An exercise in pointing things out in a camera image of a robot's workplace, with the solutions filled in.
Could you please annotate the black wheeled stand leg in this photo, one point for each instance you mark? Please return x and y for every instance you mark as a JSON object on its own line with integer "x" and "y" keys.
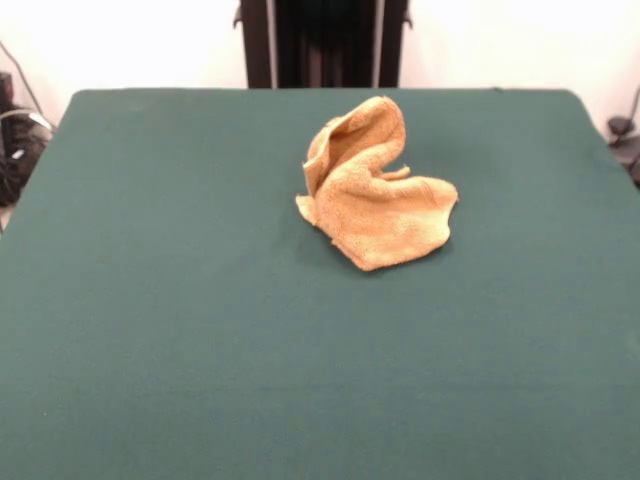
{"x": 622, "y": 130}

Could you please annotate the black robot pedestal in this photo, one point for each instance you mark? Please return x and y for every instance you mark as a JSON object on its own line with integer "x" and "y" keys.
{"x": 320, "y": 45}

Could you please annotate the dark green table cloth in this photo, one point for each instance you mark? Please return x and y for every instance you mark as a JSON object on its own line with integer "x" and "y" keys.
{"x": 200, "y": 300}

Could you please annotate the tan terry towel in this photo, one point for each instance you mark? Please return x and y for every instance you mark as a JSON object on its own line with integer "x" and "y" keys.
{"x": 380, "y": 220}

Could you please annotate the black box with red light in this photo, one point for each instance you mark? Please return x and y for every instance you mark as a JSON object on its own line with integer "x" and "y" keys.
{"x": 5, "y": 90}

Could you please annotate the black equipment pile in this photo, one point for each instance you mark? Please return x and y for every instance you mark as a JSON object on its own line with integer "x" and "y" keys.
{"x": 20, "y": 150}

